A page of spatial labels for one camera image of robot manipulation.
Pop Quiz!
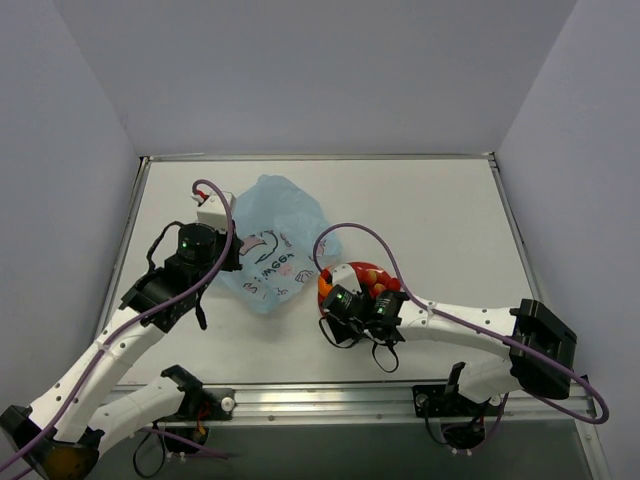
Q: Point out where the red fake cherry bunch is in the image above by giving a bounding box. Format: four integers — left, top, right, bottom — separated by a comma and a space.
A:
349, 262, 402, 298

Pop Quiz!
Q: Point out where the light blue plastic bag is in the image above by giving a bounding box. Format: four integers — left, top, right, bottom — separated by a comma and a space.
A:
214, 175, 342, 314

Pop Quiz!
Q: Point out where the orange fake persimmon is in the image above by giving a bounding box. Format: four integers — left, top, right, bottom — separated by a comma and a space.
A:
317, 272, 333, 298

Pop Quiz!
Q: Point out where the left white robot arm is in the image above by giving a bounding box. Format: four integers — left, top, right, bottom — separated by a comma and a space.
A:
1, 220, 241, 479

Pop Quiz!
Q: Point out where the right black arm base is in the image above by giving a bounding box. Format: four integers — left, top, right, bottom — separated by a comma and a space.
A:
412, 384, 490, 453

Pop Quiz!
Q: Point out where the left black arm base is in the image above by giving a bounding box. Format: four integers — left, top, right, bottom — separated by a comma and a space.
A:
134, 384, 236, 476

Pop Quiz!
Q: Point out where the red and teal plate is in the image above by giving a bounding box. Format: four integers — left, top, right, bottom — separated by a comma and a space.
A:
317, 261, 402, 314

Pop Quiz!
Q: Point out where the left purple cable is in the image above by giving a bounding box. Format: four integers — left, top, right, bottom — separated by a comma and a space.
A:
0, 178, 236, 476

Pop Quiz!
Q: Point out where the purple cable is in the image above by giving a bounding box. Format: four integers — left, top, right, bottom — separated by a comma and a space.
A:
312, 222, 611, 426
0, 178, 236, 476

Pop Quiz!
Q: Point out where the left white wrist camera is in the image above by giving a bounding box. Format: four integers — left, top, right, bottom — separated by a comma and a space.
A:
192, 189, 228, 232

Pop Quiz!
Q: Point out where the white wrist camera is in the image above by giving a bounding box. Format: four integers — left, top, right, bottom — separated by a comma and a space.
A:
330, 263, 362, 294
192, 189, 228, 232

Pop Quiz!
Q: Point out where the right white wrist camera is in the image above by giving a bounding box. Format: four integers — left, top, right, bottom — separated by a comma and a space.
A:
330, 263, 362, 294

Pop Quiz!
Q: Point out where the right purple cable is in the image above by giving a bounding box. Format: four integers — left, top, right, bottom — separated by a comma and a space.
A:
312, 222, 611, 426

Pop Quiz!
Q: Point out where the aluminium rail frame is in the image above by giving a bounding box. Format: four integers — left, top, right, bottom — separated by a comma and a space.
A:
204, 381, 597, 427

